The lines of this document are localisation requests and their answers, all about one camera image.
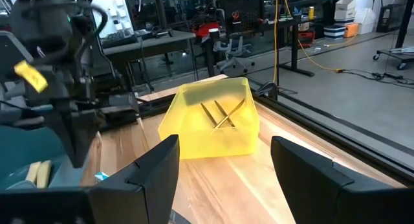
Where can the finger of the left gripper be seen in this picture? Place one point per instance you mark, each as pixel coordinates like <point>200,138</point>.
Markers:
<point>66,133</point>
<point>86,133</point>

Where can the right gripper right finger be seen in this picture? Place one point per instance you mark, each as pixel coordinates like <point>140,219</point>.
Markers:
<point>323,198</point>

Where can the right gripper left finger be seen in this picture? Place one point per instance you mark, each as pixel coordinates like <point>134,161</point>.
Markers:
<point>136,198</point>

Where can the teal wave-patterned cutlery piece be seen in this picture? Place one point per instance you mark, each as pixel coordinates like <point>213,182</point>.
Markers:
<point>101,176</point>

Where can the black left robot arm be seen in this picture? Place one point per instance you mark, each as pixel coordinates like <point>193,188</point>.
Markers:
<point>42,26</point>

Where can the dark teal plastic bin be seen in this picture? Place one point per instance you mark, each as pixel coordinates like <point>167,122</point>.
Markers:
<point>26,146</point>

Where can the yellow tape tag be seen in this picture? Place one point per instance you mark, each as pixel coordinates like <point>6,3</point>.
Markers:
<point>30,75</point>

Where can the black keyboard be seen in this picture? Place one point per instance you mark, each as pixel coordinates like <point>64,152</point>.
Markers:
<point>118,39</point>

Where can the yellow plastic bin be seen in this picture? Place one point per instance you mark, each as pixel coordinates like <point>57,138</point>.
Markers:
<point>194,140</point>

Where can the grey desk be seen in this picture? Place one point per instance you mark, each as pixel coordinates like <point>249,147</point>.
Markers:
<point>148,46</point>

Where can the white panel board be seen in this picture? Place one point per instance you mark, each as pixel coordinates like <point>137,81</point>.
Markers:
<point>113,13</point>

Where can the black handheld tool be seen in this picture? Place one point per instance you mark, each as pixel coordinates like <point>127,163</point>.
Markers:
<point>161,32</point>

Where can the black table clamp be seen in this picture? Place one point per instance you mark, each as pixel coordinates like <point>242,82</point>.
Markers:
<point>268,89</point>

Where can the red tool crate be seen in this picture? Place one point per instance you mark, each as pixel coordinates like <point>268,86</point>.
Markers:
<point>207,29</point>

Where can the black standing desk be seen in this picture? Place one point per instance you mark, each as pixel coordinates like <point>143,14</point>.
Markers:
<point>294,46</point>

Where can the low wheeled cart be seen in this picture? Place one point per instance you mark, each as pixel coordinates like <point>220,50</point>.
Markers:
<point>394,55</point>

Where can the white office chair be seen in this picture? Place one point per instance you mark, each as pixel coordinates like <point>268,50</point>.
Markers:
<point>234,52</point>

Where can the striped storage bins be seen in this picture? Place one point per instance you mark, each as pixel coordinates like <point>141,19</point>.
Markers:
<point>334,32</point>

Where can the orange storage box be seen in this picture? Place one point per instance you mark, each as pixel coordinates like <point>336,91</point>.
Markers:
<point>351,29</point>

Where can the yellow can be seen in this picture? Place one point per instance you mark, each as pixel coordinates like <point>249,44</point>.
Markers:
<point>311,13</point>

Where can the black pegboard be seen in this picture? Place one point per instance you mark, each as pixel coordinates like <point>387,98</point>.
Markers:
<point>242,13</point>

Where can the white cardboard box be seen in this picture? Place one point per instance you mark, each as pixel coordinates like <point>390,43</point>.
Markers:
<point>345,7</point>

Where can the black tripod stand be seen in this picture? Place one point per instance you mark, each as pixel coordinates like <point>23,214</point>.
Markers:
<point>406,20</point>

